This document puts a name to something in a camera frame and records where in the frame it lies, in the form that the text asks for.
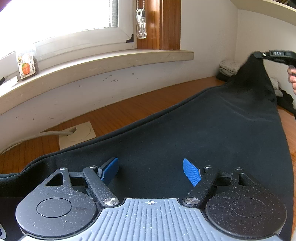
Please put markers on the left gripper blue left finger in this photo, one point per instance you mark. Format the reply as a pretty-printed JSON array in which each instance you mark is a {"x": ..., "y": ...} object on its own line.
[{"x": 108, "y": 170}]

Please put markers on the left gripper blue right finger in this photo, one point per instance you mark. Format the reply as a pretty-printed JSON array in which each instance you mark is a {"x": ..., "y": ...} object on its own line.
[{"x": 192, "y": 172}]

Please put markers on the black garment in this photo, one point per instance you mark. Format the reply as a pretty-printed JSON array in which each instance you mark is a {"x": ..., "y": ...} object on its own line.
[{"x": 232, "y": 133}]

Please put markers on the folded white clothes pile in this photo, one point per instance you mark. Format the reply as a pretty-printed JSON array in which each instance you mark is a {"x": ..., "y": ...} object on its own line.
[{"x": 229, "y": 67}]

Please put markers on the person's right hand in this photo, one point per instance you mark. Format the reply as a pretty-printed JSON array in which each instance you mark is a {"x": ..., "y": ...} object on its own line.
[{"x": 292, "y": 78}]

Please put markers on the white floor outlet plate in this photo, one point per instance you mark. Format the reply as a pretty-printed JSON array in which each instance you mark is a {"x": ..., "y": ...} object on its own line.
[{"x": 79, "y": 133}]

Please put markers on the small jar with orange label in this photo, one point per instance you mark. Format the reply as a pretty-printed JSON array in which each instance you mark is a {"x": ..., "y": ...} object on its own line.
[{"x": 27, "y": 64}]

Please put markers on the clear blind cord pull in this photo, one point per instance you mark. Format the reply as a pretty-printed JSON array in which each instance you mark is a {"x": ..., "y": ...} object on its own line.
[{"x": 141, "y": 23}]

